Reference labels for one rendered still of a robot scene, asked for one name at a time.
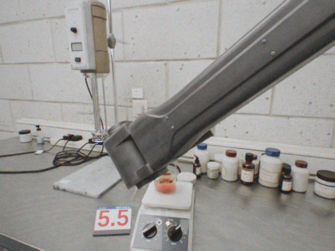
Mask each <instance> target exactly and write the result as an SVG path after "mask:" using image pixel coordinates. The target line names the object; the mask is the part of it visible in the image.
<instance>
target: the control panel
mask: <svg viewBox="0 0 335 251"><path fill-rule="evenodd" d="M158 221H161V224H158ZM167 222H169V223H170V224H169V225H167V224H166V223H167ZM148 223H155V224H156V227H157V234H156V235H155V237H153V238H146V237H144V235H143V233H142V230H143V227H144V226H145V225H146V224H148ZM177 225H181V229H182V237H181V239H180V240H178V241H172V240H170V239H169V237H168V230H169V228H170V227H172V226H177ZM188 238H189V218H179V217H172V216H161V215H150V214H140V217H139V222H138V224H137V229H136V234H135V239H134V242H133V247H135V248H145V249H154V250H162V251H188Z"/></svg>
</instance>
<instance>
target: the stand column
mask: <svg viewBox="0 0 335 251"><path fill-rule="evenodd" d="M107 7H108V25H109V33H114V31H113V19H112V12H111V0H107ZM110 51H111V69H112V78H113V96H114V114H115V124H117V123H119V116H118V107H117V88H116V69H115V50H114V49H110Z"/></svg>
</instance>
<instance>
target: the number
mask: <svg viewBox="0 0 335 251"><path fill-rule="evenodd" d="M129 224H130V209H108V210H98V212H97V220H96V227H117V226H129Z"/></svg>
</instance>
